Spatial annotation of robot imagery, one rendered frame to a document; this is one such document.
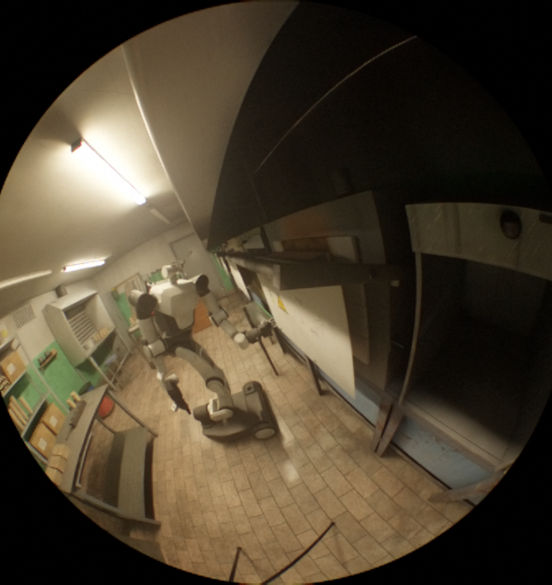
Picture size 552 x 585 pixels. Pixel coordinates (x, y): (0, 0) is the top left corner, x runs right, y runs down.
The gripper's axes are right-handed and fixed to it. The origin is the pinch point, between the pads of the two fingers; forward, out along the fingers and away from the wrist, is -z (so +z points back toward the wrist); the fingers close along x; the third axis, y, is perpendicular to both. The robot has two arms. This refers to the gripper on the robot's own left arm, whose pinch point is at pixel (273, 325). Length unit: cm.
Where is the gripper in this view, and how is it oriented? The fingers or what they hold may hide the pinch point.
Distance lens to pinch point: 117.6
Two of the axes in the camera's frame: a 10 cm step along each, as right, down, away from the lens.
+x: -3.4, -8.7, -3.5
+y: -3.8, -2.2, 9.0
